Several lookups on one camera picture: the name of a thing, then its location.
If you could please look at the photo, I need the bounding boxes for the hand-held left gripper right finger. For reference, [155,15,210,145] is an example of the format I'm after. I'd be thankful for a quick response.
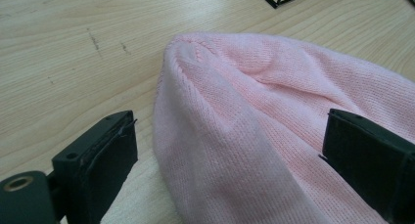
[321,108,415,224]

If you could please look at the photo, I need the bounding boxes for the pink knit hat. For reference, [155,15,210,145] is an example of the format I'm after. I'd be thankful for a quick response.
[152,31,415,224]

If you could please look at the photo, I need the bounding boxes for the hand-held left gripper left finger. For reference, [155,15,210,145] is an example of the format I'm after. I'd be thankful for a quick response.
[51,110,139,224]

